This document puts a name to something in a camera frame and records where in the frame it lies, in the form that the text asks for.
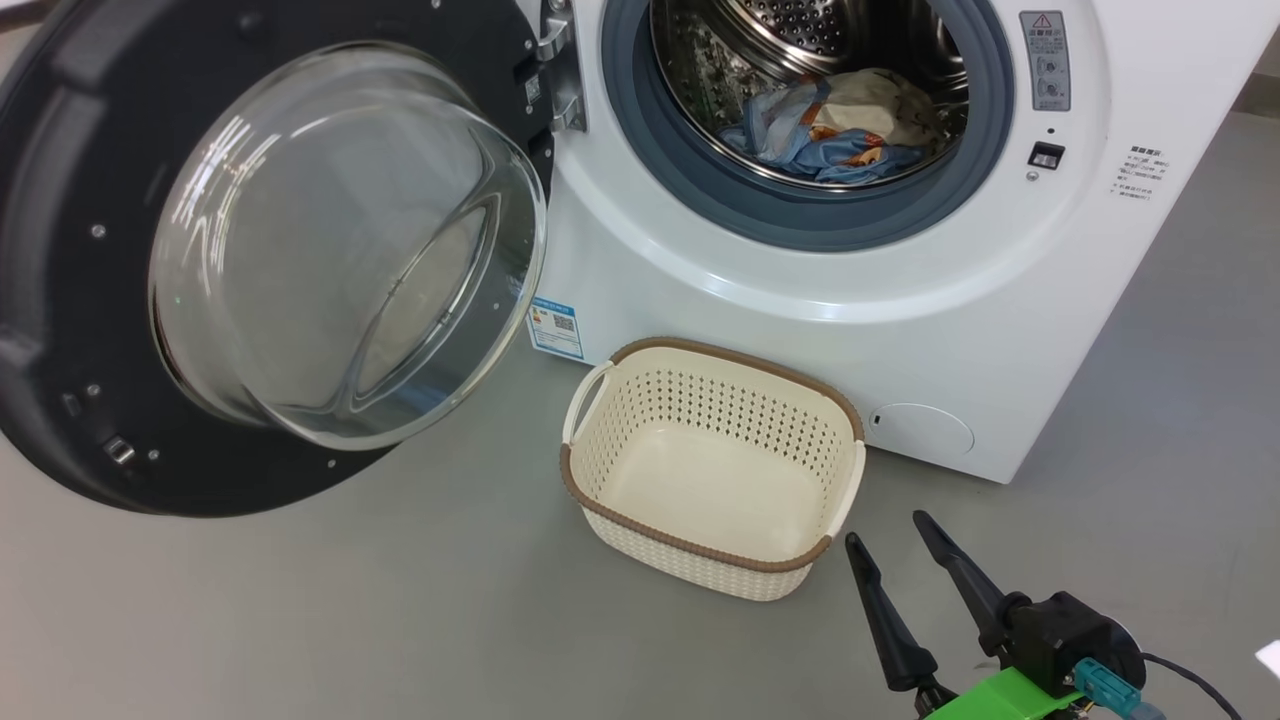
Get cream perforated laundry basket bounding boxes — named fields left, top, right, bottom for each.
left=560, top=337, right=867, bottom=603

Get blue printed garment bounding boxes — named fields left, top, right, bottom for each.
left=720, top=80, right=926, bottom=186

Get blue energy label sticker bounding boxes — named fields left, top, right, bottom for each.
left=527, top=296, right=585, bottom=361

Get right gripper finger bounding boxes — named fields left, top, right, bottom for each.
left=845, top=532, right=941, bottom=693
left=912, top=510, right=1031, bottom=656

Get black camera cable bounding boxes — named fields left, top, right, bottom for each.
left=1140, top=652, right=1246, bottom=720

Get black round glass washer door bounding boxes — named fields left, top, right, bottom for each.
left=0, top=0, right=556, bottom=518

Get teal cable connector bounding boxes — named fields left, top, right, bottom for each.
left=1075, top=658, right=1166, bottom=720

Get white front-load washing machine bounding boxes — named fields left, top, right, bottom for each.
left=530, top=0, right=1280, bottom=486

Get grey warning sticker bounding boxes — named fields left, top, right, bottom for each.
left=1019, top=10, right=1072, bottom=112

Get small black text sticker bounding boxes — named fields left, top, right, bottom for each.
left=1117, top=146, right=1169, bottom=201

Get cream cartoon print garment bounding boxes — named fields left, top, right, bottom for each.
left=805, top=68, right=946, bottom=151

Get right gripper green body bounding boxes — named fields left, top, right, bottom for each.
left=920, top=665, right=1086, bottom=720

